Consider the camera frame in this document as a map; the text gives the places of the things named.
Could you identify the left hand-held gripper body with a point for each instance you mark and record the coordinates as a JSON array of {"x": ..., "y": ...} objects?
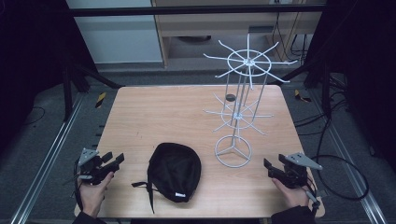
[{"x": 93, "y": 169}]

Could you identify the person's right hand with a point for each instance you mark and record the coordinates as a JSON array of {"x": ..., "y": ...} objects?
[{"x": 292, "y": 196}]

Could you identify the dark round table grommet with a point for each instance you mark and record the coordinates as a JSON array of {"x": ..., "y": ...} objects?
[{"x": 230, "y": 97}]

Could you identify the black cap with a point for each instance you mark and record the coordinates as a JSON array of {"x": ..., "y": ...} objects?
[{"x": 174, "y": 169}]

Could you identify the light wooden desk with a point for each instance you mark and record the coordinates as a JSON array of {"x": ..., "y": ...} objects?
[{"x": 218, "y": 26}]

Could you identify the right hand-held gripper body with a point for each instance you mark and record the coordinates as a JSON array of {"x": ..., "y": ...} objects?
[{"x": 295, "y": 172}]

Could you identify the white cabinet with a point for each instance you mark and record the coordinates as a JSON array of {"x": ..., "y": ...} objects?
[{"x": 120, "y": 34}]

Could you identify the black horizontal frame bar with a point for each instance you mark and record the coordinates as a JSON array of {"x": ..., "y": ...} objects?
[{"x": 186, "y": 11}]

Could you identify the person's left hand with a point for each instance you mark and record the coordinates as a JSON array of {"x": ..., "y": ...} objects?
[{"x": 91, "y": 196}]

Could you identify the black metal stand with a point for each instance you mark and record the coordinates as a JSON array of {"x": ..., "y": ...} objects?
[
  {"x": 317, "y": 74},
  {"x": 77, "y": 77}
]

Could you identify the yellow black tape strip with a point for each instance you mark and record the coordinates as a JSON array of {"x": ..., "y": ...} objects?
[
  {"x": 301, "y": 96},
  {"x": 100, "y": 99}
]

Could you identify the aluminium floor rail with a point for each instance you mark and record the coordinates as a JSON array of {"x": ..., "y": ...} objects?
[
  {"x": 345, "y": 155},
  {"x": 43, "y": 168}
]

